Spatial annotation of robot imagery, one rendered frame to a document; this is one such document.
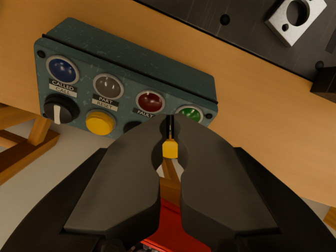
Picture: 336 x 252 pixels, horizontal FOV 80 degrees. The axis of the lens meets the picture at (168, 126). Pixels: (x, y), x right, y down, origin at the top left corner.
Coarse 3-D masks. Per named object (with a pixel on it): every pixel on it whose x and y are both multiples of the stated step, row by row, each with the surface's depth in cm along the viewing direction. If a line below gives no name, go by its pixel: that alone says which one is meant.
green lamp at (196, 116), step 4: (184, 108) 17; (188, 108) 17; (192, 108) 17; (180, 112) 17; (184, 112) 17; (188, 112) 17; (192, 112) 17; (196, 112) 17; (188, 116) 17; (192, 116) 17; (196, 116) 17; (196, 120) 17
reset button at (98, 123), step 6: (90, 114) 18; (96, 114) 17; (102, 114) 18; (90, 120) 17; (96, 120) 17; (102, 120) 17; (108, 120) 18; (90, 126) 18; (96, 126) 18; (102, 126) 18; (108, 126) 18; (96, 132) 18; (102, 132) 18; (108, 132) 18
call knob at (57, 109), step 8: (48, 104) 17; (56, 104) 17; (64, 104) 17; (48, 112) 17; (56, 112) 17; (64, 112) 17; (72, 112) 17; (56, 120) 18; (64, 120) 18; (72, 120) 18
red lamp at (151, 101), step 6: (144, 96) 16; (150, 96) 16; (156, 96) 16; (138, 102) 17; (144, 102) 16; (150, 102) 16; (156, 102) 16; (144, 108) 17; (150, 108) 17; (156, 108) 17
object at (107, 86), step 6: (102, 78) 15; (108, 78) 15; (96, 84) 16; (102, 84) 16; (108, 84) 15; (114, 84) 16; (102, 90) 16; (108, 90) 16; (114, 90) 16; (120, 90) 16; (108, 96) 16; (114, 96) 16
